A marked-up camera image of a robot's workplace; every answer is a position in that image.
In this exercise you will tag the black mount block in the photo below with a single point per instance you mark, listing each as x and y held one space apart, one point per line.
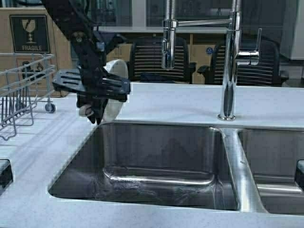
299 175
6 174

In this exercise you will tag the stainless steel right sink basin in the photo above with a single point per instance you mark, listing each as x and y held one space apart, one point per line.
273 156

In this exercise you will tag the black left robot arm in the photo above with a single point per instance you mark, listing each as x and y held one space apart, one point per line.
91 46

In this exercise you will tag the stainless steel left sink basin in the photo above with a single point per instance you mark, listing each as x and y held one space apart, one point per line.
164 165

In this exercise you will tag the cardboard box fragile label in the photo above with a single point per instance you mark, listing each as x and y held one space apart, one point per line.
28 33

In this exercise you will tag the black mount block left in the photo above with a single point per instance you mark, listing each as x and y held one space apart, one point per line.
6 174

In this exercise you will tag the chrome kitchen faucet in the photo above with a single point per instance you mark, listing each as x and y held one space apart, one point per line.
234 56

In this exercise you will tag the grey wire dish rack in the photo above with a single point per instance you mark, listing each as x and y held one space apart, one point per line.
25 81

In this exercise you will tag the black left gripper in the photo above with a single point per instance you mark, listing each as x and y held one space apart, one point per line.
69 80

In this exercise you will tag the white pan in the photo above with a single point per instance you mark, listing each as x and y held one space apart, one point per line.
105 91

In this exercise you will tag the black mount block right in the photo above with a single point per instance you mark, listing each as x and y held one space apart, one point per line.
299 175

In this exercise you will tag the black mesh office chair left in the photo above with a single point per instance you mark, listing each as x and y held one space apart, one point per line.
145 62

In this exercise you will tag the wooden shelf unit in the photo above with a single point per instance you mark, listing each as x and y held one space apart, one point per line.
201 42

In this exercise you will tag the stainless steel sink basin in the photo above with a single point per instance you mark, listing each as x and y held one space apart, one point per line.
273 156
164 165

